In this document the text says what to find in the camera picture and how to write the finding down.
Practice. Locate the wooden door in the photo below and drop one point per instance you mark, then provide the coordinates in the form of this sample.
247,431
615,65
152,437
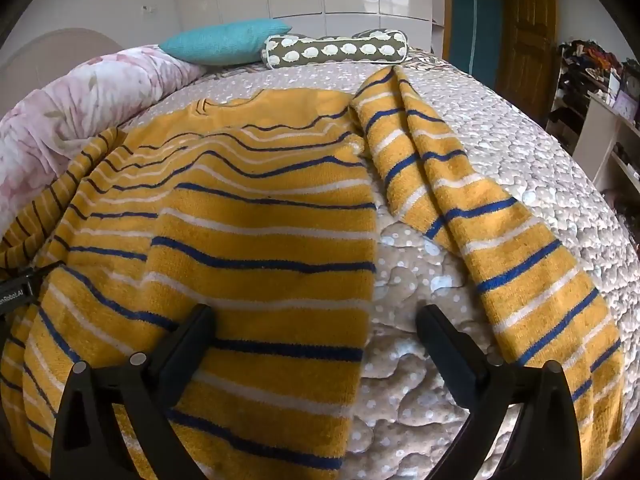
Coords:
530,25

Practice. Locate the teal curtain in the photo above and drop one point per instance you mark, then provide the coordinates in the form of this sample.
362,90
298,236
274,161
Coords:
475,10

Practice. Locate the cluttered shoe rack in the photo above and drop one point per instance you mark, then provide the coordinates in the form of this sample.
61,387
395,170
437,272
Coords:
580,62

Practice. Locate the teal pillow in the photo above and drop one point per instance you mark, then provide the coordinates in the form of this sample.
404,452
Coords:
225,42

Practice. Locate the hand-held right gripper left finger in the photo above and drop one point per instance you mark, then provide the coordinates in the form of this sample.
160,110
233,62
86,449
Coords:
192,331

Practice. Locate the purple box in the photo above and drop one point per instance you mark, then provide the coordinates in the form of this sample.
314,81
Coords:
625,106

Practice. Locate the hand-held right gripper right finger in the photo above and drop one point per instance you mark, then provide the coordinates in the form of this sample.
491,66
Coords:
440,332

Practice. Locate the beige padded headboard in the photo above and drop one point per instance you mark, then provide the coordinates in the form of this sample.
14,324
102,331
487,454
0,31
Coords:
50,55

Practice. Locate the olive patterned bolster pillow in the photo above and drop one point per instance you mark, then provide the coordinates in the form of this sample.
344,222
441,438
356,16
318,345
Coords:
335,49

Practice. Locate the pink floral duvet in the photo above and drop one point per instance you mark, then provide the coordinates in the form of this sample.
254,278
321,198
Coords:
75,100

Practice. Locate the yellow striped sweater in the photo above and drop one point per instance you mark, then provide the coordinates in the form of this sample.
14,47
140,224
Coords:
260,240

